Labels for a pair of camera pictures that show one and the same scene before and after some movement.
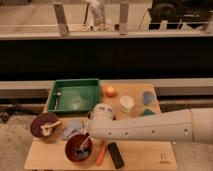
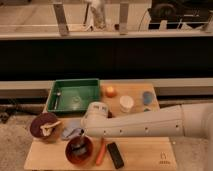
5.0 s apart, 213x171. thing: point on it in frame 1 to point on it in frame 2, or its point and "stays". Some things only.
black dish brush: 83,152 to 79,148
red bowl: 78,147 stays
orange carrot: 101,153 stays
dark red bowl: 41,120 stays
